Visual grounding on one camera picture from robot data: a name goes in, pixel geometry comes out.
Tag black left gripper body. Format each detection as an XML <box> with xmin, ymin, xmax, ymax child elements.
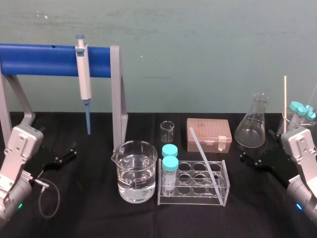
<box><xmin>24</xmin><ymin>141</ymin><xmax>60</xmax><ymax>181</ymax></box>

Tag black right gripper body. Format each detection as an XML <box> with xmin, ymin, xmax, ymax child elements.
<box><xmin>259</xmin><ymin>145</ymin><xmax>298</xmax><ymax>184</ymax></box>

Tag clear glass stirring rod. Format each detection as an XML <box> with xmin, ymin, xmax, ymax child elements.
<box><xmin>189</xmin><ymin>126</ymin><xmax>223</xmax><ymax>199</ymax></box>

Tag glass beaker holding tubes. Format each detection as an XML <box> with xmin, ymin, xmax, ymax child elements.
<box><xmin>276</xmin><ymin>109</ymin><xmax>317</xmax><ymax>136</ymax></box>

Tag glass conical flask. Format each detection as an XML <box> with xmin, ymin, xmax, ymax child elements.
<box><xmin>234</xmin><ymin>91</ymin><xmax>269</xmax><ymax>149</ymax></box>

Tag beige masking tape strip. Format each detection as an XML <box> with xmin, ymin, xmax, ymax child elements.
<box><xmin>217</xmin><ymin>134</ymin><xmax>227</xmax><ymax>152</ymax></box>

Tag thin wooden stick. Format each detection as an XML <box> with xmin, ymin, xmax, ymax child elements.
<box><xmin>283</xmin><ymin>75</ymin><xmax>288</xmax><ymax>134</ymax></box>

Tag clear tube teal cap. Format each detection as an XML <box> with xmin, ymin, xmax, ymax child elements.
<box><xmin>161</xmin><ymin>155</ymin><xmax>180</xmax><ymax>197</ymax></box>
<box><xmin>294</xmin><ymin>106</ymin><xmax>308</xmax><ymax>126</ymax></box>
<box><xmin>305</xmin><ymin>105</ymin><xmax>315</xmax><ymax>122</ymax></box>
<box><xmin>288</xmin><ymin>100</ymin><xmax>302</xmax><ymax>124</ymax></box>
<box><xmin>161</xmin><ymin>144</ymin><xmax>179</xmax><ymax>159</ymax></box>

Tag pink pipette tip box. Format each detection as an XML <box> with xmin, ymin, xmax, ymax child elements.
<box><xmin>186</xmin><ymin>118</ymin><xmax>233</xmax><ymax>153</ymax></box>

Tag clear acrylic tube rack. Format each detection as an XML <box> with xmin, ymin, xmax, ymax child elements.
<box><xmin>156</xmin><ymin>159</ymin><xmax>231</xmax><ymax>207</ymax></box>

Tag white pipette blue tip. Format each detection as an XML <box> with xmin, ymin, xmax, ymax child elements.
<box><xmin>75</xmin><ymin>33</ymin><xmax>92</xmax><ymax>135</ymax></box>

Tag black table cloth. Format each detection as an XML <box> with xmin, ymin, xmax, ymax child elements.
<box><xmin>0</xmin><ymin>111</ymin><xmax>317</xmax><ymax>238</ymax></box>

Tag blue pipette stand grey legs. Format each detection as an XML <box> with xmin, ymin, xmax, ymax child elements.
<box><xmin>0</xmin><ymin>43</ymin><xmax>128</xmax><ymax>150</ymax></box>

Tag large glass beaker with water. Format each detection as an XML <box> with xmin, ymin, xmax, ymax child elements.
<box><xmin>110</xmin><ymin>140</ymin><xmax>159</xmax><ymax>204</ymax></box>

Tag small empty glass beaker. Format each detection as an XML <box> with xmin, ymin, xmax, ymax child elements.
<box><xmin>159</xmin><ymin>120</ymin><xmax>176</xmax><ymax>143</ymax></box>

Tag thin dark gripper cable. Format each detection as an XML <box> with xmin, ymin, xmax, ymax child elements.
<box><xmin>30</xmin><ymin>177</ymin><xmax>61</xmax><ymax>219</ymax></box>

